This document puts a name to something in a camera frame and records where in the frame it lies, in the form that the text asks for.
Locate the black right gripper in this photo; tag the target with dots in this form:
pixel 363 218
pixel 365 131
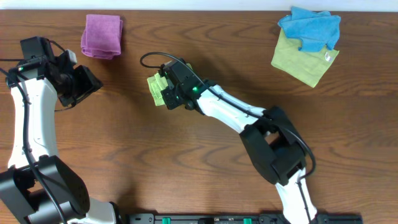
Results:
pixel 170 103

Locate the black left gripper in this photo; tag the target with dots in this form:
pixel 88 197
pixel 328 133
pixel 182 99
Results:
pixel 89 82

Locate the light green cloth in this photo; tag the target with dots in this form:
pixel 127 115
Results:
pixel 166 86

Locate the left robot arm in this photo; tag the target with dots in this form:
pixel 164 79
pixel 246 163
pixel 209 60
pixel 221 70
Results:
pixel 38 187

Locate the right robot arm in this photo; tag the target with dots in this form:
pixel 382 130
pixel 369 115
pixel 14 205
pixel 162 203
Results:
pixel 275 148

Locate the folded pink cloth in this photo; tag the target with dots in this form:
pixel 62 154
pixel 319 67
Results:
pixel 102 36

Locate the olive green cloth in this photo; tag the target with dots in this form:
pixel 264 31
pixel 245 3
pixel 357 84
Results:
pixel 308 67

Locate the crumpled blue cloth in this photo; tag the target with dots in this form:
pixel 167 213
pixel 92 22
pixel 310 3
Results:
pixel 315 30

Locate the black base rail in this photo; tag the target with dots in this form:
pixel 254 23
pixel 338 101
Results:
pixel 268 218

